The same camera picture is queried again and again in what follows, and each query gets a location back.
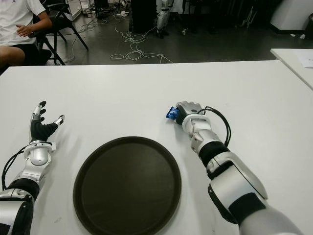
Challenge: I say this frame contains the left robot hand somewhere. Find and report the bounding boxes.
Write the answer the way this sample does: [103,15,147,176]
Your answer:
[29,100,66,142]

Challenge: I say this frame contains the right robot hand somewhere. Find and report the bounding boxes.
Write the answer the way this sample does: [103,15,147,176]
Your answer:
[175,101,203,125]

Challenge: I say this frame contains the blue Oreo cookie packet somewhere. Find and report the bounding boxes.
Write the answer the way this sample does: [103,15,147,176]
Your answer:
[165,106,180,120]

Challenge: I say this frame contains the silver humanoid robot legs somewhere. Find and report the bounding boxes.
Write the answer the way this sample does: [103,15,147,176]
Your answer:
[156,0,176,39]

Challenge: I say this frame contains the round dark brown tray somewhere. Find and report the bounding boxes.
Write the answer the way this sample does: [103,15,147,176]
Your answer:
[72,136,182,235]

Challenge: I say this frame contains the black cabinet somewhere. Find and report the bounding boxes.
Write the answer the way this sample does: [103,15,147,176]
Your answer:
[131,0,158,34]

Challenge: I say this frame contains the white neighbouring table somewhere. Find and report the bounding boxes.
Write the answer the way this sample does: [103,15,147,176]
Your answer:
[270,48,313,90]

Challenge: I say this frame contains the seated person in white shirt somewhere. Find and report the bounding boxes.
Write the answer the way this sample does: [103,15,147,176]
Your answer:
[0,0,53,71]

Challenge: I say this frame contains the black folding chair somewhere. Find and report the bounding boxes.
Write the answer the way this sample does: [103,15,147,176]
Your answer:
[29,0,89,66]

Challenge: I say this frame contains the white board panel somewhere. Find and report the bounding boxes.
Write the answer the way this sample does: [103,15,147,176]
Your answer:
[66,0,83,22]

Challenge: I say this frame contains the white paper sheet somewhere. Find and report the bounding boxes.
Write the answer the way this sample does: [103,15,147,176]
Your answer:
[297,52,313,68]

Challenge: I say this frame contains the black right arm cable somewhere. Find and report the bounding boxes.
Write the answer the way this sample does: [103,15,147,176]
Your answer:
[197,106,232,146]

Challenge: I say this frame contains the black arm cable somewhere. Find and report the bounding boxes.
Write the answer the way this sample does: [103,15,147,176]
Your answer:
[1,149,27,191]
[197,106,232,146]

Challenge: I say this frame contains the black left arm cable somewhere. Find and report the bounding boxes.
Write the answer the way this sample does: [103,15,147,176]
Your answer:
[1,149,27,191]

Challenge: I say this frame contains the white floor cable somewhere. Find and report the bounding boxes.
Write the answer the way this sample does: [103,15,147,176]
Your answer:
[110,23,174,64]

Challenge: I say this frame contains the white pedestal with black base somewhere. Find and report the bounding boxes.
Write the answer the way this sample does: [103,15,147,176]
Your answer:
[269,0,313,40]

